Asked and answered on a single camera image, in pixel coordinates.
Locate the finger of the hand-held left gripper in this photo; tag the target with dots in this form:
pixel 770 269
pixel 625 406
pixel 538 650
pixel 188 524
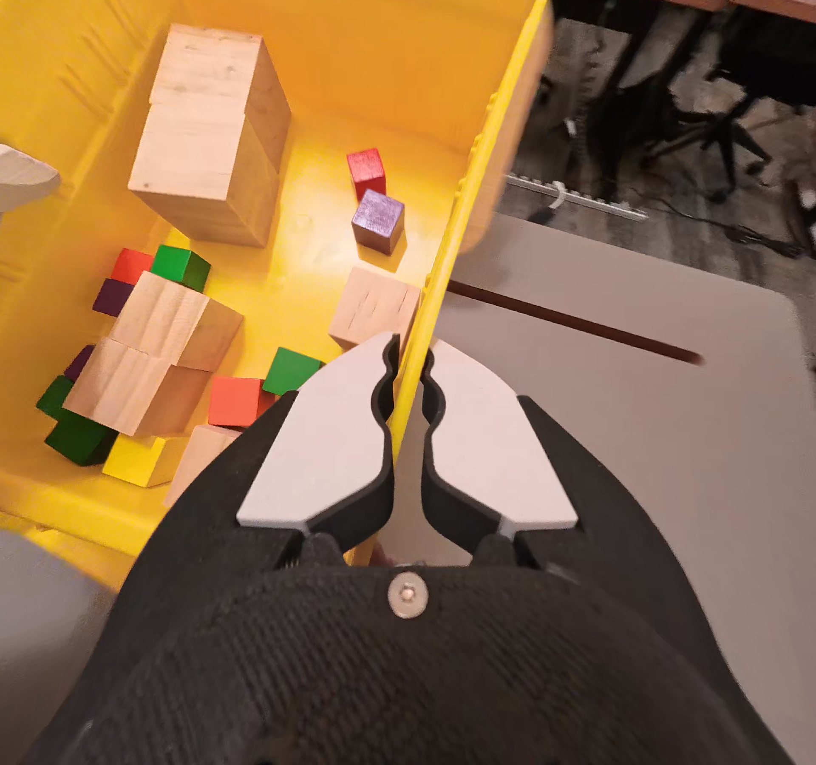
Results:
pixel 25 178

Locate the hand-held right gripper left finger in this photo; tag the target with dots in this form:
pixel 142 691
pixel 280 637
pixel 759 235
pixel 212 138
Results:
pixel 319 452

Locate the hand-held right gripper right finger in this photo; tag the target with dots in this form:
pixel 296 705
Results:
pixel 491 459

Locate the black office chair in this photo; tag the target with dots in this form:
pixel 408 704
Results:
pixel 707 127

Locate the white power strip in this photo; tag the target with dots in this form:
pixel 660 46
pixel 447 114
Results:
pixel 586 197

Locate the yellow plastic box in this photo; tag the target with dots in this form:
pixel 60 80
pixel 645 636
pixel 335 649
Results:
pixel 382 44

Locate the pile of small coloured cubes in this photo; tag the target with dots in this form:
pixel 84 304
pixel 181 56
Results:
pixel 366 168

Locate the pile of plain wooden cubes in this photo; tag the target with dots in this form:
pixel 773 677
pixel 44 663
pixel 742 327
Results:
pixel 191 140

